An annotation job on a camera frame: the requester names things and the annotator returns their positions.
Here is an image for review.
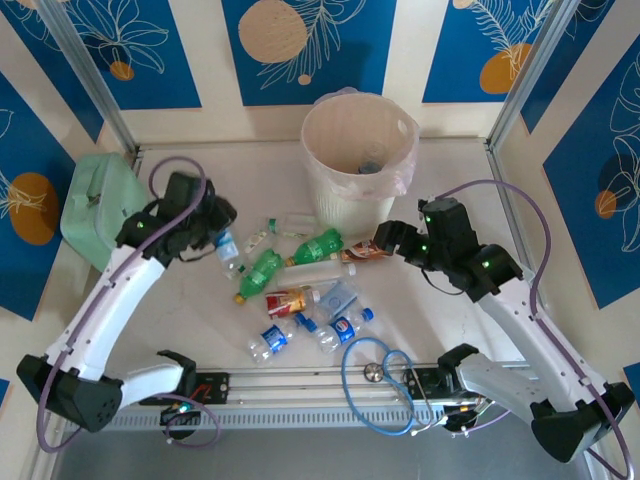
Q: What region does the aluminium frame post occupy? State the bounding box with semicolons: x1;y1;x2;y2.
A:
37;0;140;156
487;0;577;151

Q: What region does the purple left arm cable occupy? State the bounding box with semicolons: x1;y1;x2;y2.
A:
37;156;222;454

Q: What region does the pink plastic bin liner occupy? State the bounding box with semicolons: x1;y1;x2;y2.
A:
301;85;420;202

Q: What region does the white ribbed waste bin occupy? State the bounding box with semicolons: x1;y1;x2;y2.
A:
301;93;419;238

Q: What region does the aluminium extrusion mounting rail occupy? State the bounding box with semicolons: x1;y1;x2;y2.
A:
112;360;551;414

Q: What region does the small white labelled bottle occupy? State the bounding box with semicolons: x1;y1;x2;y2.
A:
243;228;269;253

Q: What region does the blue stethoscope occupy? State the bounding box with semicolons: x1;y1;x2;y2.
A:
341;336;452;436

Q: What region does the green plastic bottle yellow cap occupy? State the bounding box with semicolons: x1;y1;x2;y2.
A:
233;248;285;305
284;228;345;266

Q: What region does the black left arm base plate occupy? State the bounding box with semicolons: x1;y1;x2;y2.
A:
149;372;231;426

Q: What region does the copper brown labelled bottle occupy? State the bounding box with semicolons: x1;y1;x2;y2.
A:
341;238;394;263

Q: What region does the clear bottle white cap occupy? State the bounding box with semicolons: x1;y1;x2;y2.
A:
276;261;358;290

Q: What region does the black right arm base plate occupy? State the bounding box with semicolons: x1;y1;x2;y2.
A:
410;367;499;436

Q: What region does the red and gold labelled bottle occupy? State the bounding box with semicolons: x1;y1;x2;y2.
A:
264;285;321;320

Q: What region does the grey slotted cable duct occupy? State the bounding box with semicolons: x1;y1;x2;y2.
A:
107;405;539;432

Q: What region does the pepsi label bottle blue cap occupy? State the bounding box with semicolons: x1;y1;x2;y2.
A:
314;307;375;354

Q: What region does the mint green zip case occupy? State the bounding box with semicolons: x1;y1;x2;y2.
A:
59;153;150;274

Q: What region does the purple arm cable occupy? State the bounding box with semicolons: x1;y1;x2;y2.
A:
437;179;632;480
37;156;222;454

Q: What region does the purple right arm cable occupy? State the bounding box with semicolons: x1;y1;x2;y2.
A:
437;179;632;480

